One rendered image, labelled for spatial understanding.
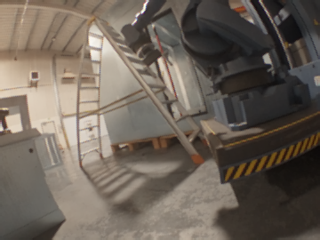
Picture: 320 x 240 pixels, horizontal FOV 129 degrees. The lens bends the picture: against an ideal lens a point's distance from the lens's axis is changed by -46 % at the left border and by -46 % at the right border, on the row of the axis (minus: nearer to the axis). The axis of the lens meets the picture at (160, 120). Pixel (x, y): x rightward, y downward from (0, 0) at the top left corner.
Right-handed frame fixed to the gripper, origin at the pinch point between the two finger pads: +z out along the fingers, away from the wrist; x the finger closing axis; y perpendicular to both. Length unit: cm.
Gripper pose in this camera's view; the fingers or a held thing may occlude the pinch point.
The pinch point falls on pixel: (162, 68)
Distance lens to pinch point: 94.3
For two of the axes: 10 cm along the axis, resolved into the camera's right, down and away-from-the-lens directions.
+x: -7.7, 5.9, 2.3
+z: 5.9, 8.0, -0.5
